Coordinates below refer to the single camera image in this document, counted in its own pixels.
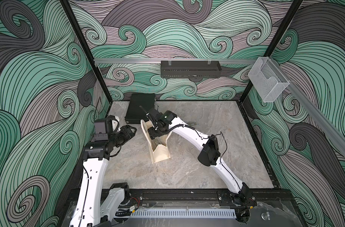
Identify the black wall tray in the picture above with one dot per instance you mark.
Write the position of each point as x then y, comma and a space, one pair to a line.
184, 69

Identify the cream canvas tote bag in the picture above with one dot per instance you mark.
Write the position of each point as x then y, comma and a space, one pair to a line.
158, 148

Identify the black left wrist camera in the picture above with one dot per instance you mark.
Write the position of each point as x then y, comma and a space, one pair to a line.
105, 128

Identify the clear acrylic wall holder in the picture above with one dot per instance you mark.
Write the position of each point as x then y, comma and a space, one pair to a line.
268, 79

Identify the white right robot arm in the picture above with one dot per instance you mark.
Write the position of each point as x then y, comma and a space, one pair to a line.
210, 156

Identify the black enclosure corner post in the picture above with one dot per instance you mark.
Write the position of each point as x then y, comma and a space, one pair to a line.
285, 23

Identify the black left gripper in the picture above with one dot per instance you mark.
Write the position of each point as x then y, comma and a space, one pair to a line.
126, 133

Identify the black case with latches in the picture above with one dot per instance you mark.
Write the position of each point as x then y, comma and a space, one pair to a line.
139, 105

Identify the white slotted cable duct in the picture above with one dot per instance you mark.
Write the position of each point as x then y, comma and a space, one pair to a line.
184, 213

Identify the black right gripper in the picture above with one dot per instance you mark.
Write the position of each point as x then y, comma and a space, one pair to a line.
152, 134

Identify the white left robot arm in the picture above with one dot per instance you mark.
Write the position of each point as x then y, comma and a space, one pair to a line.
89, 211

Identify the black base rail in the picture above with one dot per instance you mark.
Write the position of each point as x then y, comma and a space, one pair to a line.
221, 196

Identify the black left corner post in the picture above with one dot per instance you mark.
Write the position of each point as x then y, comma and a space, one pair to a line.
77, 29

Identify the aluminium right rail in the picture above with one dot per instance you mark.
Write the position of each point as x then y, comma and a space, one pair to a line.
309, 96

